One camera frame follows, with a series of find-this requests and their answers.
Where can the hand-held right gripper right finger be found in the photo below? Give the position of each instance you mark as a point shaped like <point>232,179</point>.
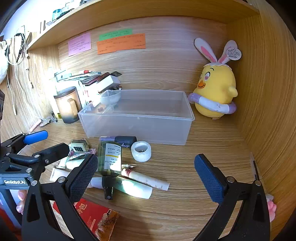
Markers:
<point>209,180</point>

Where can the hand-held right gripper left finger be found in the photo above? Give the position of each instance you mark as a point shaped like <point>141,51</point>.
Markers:
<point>81,183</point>

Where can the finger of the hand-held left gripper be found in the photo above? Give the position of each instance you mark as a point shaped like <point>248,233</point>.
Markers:
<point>34,137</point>
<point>53,151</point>

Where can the red envelope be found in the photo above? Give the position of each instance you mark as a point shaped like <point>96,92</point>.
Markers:
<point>92,215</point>

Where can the green spray bottle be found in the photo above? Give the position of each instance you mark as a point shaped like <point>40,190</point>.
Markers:
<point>108,160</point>

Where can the slim pen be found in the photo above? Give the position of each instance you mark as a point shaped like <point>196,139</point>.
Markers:
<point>128,166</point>

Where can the pale green tube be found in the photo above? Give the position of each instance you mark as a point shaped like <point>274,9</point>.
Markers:
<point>134,188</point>

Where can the white tube red cap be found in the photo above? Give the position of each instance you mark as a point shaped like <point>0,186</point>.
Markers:
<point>148,180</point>

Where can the dark purple bottle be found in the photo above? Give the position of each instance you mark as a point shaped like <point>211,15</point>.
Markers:
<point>124,140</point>

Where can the white tape roll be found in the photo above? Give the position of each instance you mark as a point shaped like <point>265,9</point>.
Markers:
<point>141,157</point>

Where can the clear plastic storage box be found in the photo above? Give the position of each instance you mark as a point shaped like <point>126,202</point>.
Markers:
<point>138,120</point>

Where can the person's left hand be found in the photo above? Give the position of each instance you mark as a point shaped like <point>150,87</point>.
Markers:
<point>22,195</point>

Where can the pink stick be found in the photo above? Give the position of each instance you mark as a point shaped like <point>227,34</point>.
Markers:
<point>34,126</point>

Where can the eyeglasses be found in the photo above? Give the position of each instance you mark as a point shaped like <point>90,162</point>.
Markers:
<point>47,120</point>

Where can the brown lidded mug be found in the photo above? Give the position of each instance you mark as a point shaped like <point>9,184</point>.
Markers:
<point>66,106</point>

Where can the pink fluffy item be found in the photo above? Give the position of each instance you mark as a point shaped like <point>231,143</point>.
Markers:
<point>271,207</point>

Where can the white fluffy item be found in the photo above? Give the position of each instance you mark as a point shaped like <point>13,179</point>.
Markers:
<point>2,67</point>

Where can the glass bowl of stones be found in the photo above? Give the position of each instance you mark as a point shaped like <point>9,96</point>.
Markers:
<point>111,97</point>

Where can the red white marker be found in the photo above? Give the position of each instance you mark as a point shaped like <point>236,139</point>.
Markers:
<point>89,71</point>

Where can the white cardboard box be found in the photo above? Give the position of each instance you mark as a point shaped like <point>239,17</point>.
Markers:
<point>106,84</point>

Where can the yellow chick plush toy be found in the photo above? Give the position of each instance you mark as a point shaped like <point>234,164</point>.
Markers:
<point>215,88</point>

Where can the pink paper note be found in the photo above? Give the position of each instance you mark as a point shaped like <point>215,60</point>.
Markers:
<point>79,44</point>

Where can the orange paper note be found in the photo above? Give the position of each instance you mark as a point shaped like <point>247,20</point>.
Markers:
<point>120,45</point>

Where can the teal patterned jar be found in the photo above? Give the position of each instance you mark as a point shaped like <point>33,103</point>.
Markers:
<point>59,12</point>

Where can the green paper note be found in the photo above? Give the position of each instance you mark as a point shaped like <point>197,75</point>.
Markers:
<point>115,34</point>

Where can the wooden shelf board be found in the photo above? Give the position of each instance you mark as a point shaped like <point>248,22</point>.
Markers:
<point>138,11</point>

